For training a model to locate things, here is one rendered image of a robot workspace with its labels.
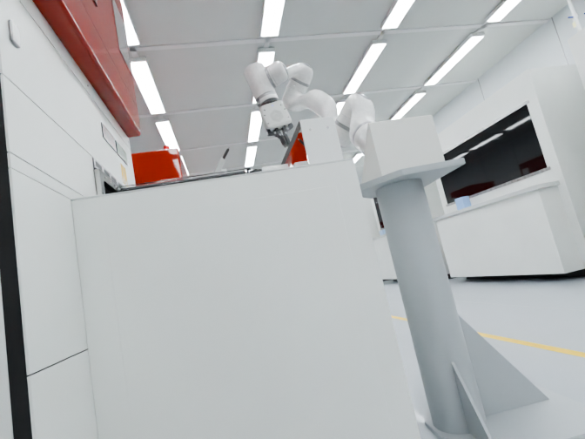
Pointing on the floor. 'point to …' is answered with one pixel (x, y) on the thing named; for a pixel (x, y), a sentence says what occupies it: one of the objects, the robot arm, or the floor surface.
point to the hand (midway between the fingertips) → (285, 141)
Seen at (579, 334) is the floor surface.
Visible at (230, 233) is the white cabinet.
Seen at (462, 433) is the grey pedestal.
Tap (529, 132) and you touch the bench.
